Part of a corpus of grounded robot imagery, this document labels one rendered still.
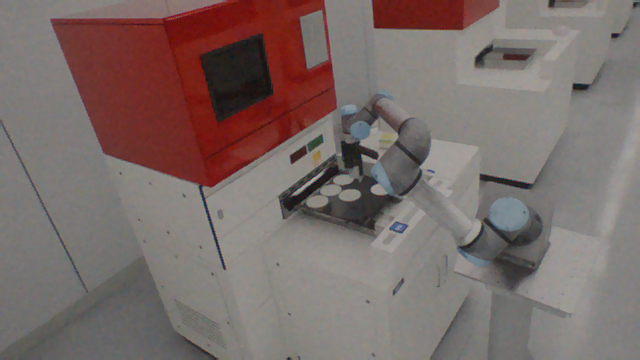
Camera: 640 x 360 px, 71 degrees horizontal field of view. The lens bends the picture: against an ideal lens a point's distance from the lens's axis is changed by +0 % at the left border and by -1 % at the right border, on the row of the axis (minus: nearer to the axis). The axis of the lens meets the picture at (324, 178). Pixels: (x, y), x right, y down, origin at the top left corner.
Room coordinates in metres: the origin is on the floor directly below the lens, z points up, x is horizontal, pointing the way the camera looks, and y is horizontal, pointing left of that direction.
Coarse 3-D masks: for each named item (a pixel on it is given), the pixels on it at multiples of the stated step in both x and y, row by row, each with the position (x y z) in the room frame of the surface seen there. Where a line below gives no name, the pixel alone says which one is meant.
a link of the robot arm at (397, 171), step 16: (400, 144) 1.29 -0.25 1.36; (384, 160) 1.28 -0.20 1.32; (400, 160) 1.25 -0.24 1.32; (416, 160) 1.25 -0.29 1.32; (384, 176) 1.25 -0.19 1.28; (400, 176) 1.24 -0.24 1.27; (416, 176) 1.25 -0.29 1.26; (400, 192) 1.24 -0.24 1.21; (416, 192) 1.24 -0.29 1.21; (432, 192) 1.25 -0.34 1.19; (432, 208) 1.23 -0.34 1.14; (448, 208) 1.23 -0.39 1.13; (448, 224) 1.21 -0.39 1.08; (464, 224) 1.21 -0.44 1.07; (480, 224) 1.22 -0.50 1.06; (464, 240) 1.19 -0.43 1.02; (480, 240) 1.18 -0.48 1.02; (496, 240) 1.18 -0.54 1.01; (464, 256) 1.19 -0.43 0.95; (480, 256) 1.17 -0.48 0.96
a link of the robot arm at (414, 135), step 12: (384, 96) 1.67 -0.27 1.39; (372, 108) 1.67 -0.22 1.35; (384, 108) 1.57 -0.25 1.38; (396, 108) 1.52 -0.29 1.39; (384, 120) 1.55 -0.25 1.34; (396, 120) 1.44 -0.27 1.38; (408, 120) 1.38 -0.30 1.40; (420, 120) 1.37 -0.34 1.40; (408, 132) 1.31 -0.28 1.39; (420, 132) 1.30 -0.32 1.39; (408, 144) 1.27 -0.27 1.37; (420, 144) 1.27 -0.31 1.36; (420, 156) 1.26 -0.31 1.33
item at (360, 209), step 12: (372, 180) 1.88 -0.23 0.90; (360, 192) 1.79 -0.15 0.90; (372, 192) 1.77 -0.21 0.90; (300, 204) 1.76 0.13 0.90; (336, 204) 1.72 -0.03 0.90; (348, 204) 1.70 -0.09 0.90; (360, 204) 1.69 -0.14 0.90; (372, 204) 1.68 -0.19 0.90; (336, 216) 1.62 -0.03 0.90; (348, 216) 1.61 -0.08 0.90; (360, 216) 1.60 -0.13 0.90
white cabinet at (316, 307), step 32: (288, 256) 1.51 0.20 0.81; (416, 256) 1.40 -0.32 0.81; (448, 256) 1.64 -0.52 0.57; (288, 288) 1.54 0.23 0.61; (320, 288) 1.41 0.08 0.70; (352, 288) 1.31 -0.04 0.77; (416, 288) 1.39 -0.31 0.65; (448, 288) 1.65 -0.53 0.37; (288, 320) 1.57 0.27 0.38; (320, 320) 1.43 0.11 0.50; (352, 320) 1.32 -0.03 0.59; (384, 320) 1.22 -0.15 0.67; (416, 320) 1.38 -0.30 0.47; (448, 320) 1.65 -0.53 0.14; (288, 352) 1.61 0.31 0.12; (320, 352) 1.46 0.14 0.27; (352, 352) 1.33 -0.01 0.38; (384, 352) 1.23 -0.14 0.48; (416, 352) 1.37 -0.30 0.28
